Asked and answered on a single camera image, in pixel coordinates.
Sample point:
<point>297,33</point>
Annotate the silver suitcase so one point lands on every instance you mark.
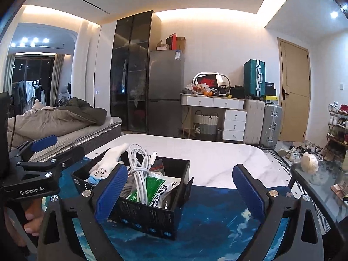
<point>271,125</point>

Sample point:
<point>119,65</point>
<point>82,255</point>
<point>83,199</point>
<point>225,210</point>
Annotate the beige suitcase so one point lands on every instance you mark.
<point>254,121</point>

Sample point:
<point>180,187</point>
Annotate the person's left hand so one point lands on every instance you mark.
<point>34,215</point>

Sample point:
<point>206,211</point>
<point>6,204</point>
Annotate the cream fluffy ball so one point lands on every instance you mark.
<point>309,163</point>

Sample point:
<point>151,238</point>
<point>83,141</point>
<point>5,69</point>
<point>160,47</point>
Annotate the black cardboard box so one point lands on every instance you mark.
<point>160,222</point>

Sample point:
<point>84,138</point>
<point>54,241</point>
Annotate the olive beige blanket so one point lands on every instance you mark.
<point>75,114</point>

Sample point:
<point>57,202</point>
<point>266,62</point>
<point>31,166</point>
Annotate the oval mirror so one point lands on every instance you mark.
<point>213,80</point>

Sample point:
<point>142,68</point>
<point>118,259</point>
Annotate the blue sky table mat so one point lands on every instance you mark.
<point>215,225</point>

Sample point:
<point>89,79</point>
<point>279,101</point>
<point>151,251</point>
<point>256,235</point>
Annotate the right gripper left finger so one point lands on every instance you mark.
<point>58,239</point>

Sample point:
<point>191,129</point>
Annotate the grey mattress bed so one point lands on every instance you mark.
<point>89,138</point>

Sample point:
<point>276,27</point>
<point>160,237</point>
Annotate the shoe rack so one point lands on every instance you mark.
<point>336,146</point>

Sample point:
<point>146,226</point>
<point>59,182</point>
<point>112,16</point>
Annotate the white woven basket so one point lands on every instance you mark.
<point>205,126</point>

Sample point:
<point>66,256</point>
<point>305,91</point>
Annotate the green white medicine packet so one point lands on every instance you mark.
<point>158,188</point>

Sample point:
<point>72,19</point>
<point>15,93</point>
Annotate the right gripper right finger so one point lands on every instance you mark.
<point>302,239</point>

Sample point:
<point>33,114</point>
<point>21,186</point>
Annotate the glass side table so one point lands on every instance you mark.
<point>328,204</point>

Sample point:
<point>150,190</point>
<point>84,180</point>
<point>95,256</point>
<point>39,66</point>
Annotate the teal suitcase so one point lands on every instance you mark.
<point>254,79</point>

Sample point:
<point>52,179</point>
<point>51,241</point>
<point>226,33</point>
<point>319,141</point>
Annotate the wooden door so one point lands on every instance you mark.
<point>295,90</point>

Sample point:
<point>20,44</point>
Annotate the dark glass cabinet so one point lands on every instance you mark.
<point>134,38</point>

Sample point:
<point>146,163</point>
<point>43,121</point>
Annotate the grey refrigerator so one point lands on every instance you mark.
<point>165,84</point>

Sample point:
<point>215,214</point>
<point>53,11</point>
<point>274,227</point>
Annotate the white drawer desk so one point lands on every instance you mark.
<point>230,112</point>

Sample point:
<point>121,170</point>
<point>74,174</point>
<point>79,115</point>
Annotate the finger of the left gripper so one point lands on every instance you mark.
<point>29,148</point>
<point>58,163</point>

